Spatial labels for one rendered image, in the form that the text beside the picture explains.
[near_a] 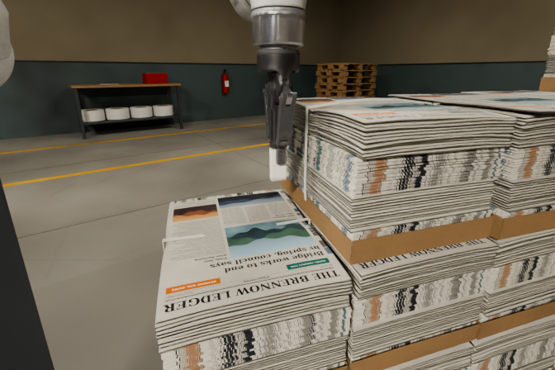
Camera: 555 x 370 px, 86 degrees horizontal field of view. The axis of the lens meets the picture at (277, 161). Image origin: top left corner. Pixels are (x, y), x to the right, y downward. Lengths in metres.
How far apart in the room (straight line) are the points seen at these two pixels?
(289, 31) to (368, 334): 0.52
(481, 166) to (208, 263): 0.48
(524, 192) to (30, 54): 6.82
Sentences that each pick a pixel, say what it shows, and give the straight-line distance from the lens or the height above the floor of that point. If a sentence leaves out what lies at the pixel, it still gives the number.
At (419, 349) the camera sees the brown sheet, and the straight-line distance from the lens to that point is 0.71.
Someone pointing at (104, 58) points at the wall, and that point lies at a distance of 6.93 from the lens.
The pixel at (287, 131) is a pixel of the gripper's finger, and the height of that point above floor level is 1.03.
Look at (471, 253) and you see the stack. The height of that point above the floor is 0.82.
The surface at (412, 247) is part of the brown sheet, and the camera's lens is 0.56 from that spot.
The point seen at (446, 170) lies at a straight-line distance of 0.55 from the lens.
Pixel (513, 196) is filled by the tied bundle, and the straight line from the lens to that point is 0.66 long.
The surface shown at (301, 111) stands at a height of 1.04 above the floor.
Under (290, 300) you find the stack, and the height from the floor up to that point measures 0.81.
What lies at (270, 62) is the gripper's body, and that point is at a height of 1.14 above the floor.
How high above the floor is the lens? 1.13
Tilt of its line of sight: 17 degrees down
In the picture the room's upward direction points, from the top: straight up
